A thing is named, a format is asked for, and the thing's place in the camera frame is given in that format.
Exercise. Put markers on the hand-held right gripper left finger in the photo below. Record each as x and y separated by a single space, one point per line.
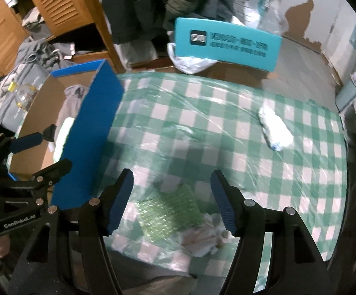
118 206

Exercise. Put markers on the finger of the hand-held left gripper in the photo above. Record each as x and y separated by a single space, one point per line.
55 170
27 143

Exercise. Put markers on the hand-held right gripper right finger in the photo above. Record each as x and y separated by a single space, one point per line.
224 204

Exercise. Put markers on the black sock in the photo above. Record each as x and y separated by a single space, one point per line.
49 132

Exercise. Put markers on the green bubble wrap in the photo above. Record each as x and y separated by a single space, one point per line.
168 212

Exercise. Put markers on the grey garment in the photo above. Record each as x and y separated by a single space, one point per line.
75 101

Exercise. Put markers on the blue cardboard box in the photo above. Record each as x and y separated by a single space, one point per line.
98 123

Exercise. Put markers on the patterned crumpled cloth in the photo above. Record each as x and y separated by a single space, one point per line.
201 236

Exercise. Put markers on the yellow-capped plastic bottle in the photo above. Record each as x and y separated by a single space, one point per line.
24 95

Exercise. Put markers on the green checked tablecloth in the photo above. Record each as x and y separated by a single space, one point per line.
196 123

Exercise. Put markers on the white rolled cloth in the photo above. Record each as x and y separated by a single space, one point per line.
276 130

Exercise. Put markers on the pile of grey clothes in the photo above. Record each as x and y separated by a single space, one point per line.
42 50

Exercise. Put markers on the teal printed box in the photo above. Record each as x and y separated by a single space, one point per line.
227 43

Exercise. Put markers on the black hanging jacket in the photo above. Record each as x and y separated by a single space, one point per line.
128 9

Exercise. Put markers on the white door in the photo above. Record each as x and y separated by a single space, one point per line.
342 40

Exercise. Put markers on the clear blue-trimmed plastic bag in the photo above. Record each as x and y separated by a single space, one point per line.
257 3

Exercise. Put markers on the olive hanging jacket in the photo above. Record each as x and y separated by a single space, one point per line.
178 3

